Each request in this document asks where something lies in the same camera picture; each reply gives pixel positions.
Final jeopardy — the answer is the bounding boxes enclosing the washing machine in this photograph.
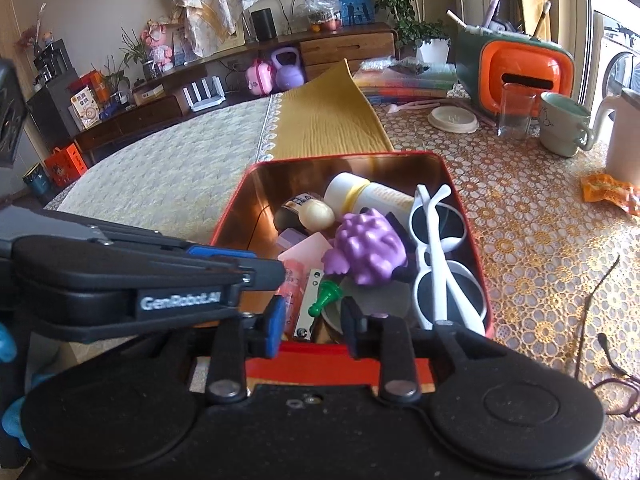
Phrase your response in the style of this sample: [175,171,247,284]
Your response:
[595,10,640,111]

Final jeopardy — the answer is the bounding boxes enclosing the grey-green mug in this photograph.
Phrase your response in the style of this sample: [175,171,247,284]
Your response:
[539,91,598,158]

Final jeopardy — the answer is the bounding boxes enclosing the pink toy case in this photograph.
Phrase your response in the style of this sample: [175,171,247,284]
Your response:
[245,58,275,96]

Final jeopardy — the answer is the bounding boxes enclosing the white and yellow bottle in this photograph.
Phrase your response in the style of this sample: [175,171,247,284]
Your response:
[324,172,418,221]

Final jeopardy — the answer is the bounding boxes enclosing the clear glass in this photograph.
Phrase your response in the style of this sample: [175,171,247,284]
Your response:
[497,81,538,141]

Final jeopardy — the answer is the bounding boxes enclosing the cream quilted table mat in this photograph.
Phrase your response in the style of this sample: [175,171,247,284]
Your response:
[42,94,281,261]

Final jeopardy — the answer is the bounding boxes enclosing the pink tube with cream cap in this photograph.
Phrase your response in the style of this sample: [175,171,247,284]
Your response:
[276,199,336,333]

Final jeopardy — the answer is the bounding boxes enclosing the blue tin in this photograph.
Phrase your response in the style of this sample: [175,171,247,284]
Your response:
[22,162,58,206]

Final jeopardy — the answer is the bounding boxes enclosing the orange gift bag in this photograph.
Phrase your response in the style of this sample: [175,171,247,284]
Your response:
[44,143,83,188]

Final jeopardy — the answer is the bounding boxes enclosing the clear bag of fruit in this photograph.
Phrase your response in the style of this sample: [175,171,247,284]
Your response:
[305,0,343,33]

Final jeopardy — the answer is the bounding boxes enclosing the purple spiky toy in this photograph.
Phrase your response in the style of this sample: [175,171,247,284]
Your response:
[321,211,408,286]

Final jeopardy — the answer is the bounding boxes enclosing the person's left hand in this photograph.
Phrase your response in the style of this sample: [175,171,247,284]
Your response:
[0,324,51,448]

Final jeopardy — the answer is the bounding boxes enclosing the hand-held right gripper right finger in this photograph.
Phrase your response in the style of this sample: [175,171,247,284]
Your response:
[340,299,501,403]

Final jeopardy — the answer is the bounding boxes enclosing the gold lace tablecloth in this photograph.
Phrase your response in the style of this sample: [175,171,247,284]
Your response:
[370,87,640,480]

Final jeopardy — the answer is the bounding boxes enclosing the red and orange box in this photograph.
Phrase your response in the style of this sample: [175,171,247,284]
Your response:
[67,70,108,106]

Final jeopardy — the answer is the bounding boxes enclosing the black cylinder speaker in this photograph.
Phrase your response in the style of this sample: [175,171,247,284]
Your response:
[250,8,277,42]

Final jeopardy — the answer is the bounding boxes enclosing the red tin box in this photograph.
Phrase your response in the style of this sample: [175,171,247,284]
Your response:
[207,150,495,396]

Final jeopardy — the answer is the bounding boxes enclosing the small dark bottle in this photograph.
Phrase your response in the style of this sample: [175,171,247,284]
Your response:
[274,192,321,231]

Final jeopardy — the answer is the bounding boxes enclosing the small potted plant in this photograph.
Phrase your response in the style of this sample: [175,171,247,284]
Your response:
[120,27,162,81]
[100,55,132,106]

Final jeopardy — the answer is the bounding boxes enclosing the tall potted plant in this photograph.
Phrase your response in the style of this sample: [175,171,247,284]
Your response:
[347,0,451,63]

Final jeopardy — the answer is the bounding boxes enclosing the cream snack bag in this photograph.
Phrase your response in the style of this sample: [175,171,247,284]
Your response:
[68,86,102,131]

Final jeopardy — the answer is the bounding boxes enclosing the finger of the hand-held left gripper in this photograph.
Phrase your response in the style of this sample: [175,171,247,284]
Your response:
[85,225,258,261]
[130,259,287,292]

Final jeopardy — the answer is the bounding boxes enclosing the silver nail clipper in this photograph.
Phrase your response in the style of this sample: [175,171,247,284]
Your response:
[295,268,323,343]

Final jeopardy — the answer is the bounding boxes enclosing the small lilac eraser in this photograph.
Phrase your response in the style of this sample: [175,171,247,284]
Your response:
[277,227,308,251]

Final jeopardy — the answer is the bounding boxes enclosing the white sunglasses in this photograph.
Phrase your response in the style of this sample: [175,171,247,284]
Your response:
[407,184,488,333]

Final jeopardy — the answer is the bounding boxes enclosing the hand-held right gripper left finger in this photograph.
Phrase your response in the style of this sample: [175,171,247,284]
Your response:
[207,295,287,405]

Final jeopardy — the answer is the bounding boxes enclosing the orange snack wrapper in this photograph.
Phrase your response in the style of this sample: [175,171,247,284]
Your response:
[581,172,640,216]

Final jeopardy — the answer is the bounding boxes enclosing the yellow and white box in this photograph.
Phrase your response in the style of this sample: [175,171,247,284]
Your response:
[131,83,167,106]

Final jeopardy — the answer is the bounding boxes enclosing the wooden media cabinet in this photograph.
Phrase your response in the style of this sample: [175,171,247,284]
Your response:
[75,22,398,161]

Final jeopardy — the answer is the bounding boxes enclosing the round cream coaster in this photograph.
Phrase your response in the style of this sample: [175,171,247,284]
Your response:
[427,105,481,133]

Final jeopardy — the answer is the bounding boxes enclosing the black side cabinet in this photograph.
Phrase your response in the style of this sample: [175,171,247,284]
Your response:
[26,80,81,148]

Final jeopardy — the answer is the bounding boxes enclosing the white router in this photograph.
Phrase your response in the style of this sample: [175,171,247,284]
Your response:
[182,76,226,112]

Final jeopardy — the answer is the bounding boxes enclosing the purple kettlebell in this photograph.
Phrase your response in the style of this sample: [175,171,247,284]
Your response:
[271,47,306,90]

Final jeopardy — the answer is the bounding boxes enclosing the black coffee machine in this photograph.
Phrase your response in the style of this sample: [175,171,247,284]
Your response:
[32,38,71,81]

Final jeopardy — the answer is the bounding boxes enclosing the white jug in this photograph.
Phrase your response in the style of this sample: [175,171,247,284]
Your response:
[590,87,640,186]

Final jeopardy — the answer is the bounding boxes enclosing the blue printed box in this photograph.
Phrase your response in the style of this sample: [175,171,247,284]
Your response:
[337,0,376,26]

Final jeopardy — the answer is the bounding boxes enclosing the pink doll figure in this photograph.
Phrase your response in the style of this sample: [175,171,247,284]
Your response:
[140,20,176,71]

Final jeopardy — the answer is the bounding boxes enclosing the dark-framed eyeglasses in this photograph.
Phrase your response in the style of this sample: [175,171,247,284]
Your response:
[572,254,640,423]

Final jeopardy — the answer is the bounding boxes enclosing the white scalloped panel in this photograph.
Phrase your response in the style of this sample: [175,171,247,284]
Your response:
[260,0,313,38]

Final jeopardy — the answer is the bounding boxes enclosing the stack of books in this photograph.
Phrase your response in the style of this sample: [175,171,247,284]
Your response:
[352,57,458,101]

